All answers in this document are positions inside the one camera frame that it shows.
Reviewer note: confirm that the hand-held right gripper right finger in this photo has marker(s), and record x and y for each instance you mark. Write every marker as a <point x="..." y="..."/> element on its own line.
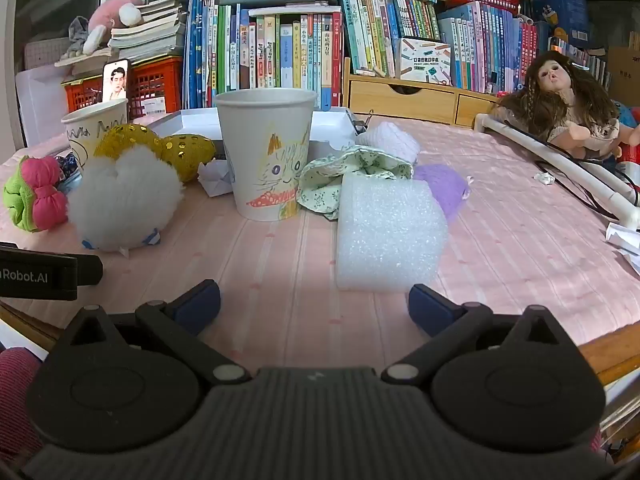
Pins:
<point x="431" y="310"/>

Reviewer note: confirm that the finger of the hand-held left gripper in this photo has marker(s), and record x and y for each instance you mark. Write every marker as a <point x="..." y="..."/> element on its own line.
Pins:
<point x="90" y="270"/>

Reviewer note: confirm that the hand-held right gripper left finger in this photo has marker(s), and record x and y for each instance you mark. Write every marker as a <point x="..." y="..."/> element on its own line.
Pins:
<point x="196" y="306"/>

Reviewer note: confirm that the green knit sock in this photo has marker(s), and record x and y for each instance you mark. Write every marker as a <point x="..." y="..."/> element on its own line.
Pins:
<point x="42" y="175"/>

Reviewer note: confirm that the dark blue floral pouch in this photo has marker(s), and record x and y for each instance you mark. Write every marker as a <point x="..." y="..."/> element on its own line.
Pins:
<point x="67" y="165"/>

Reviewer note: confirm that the purple cloth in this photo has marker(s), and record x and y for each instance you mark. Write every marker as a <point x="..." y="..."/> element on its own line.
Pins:
<point x="445" y="187"/>

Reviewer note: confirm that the yellow sequin plush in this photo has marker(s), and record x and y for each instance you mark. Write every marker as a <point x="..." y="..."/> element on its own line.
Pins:
<point x="185" y="152"/>

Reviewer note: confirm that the grey patterned cloth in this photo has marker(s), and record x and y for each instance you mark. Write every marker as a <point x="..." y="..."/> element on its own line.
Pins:
<point x="325" y="180"/>

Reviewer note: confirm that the pale pink sock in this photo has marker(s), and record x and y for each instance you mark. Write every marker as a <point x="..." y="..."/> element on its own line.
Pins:
<point x="390" y="140"/>

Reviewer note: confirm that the white shallow box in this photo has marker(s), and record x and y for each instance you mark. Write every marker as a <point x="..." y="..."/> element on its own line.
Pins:
<point x="200" y="122"/>

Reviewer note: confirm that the white fluffy pompom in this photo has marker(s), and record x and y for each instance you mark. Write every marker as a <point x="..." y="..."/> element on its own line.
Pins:
<point x="125" y="200"/>

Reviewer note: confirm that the pink tablecloth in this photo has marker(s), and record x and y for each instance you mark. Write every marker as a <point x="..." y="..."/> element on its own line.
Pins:
<point x="500" y="260"/>

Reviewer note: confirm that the white foam block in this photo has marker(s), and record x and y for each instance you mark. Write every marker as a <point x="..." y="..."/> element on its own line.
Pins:
<point x="390" y="230"/>

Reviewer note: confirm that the person's pink clothing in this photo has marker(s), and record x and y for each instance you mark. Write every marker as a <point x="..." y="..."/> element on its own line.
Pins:
<point x="17" y="400"/>

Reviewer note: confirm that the folded white paper boat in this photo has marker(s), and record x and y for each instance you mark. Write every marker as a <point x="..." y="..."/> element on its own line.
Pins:
<point x="215" y="180"/>

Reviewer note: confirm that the zigzag drawing paper cup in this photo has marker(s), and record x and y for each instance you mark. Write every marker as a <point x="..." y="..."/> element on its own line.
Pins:
<point x="87" y="125"/>

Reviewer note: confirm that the white plastic bin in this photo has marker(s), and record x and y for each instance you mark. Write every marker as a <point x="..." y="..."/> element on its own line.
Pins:
<point x="40" y="105"/>

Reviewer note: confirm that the crumpled white paper scrap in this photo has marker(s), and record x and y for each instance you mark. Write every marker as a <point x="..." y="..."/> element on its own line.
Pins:
<point x="544" y="178"/>

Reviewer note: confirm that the cat drawing paper cup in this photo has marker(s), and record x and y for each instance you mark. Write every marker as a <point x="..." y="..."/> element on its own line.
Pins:
<point x="260" y="135"/>

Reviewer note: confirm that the smartphone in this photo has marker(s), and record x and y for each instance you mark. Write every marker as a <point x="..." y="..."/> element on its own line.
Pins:
<point x="116" y="82"/>

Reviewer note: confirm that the white plastic pipe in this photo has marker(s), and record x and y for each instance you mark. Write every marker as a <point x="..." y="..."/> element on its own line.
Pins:
<point x="550" y="156"/>

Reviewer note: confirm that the red plastic crate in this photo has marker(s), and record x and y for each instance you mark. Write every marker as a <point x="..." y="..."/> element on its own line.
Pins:
<point x="155" y="85"/>

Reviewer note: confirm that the black binder clip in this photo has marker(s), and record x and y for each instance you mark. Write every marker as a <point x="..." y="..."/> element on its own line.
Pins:
<point x="361" y="122"/>

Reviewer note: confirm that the white folded paper sheet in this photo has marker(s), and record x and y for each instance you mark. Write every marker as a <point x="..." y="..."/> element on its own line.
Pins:
<point x="625" y="240"/>

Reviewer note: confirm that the wooden drawer organizer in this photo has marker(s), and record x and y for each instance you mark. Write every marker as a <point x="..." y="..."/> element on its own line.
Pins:
<point x="400" y="97"/>

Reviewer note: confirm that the white grid board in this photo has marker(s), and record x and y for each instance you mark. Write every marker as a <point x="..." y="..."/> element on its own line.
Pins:
<point x="42" y="52"/>

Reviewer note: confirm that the stack of flat books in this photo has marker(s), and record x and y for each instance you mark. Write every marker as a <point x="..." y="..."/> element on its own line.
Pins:
<point x="145" y="35"/>

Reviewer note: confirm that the white box with colourful print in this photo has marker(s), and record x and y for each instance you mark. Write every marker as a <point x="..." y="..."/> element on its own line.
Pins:
<point x="425" y="60"/>

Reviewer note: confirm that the brown haired doll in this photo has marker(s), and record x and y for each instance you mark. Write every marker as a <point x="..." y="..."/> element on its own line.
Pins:
<point x="555" y="85"/>

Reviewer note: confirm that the pink plush rabbit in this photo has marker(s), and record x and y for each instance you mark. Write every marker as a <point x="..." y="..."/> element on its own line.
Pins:
<point x="115" y="10"/>

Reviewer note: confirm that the row of upright books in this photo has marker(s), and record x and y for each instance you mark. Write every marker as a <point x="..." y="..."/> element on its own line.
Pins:
<point x="260" y="50"/>

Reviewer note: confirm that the brown cardboard box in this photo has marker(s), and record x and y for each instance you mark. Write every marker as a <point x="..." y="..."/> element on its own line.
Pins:
<point x="625" y="70"/>

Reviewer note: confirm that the blue cardboard box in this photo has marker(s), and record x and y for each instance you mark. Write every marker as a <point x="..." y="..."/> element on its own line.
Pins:
<point x="555" y="0"/>

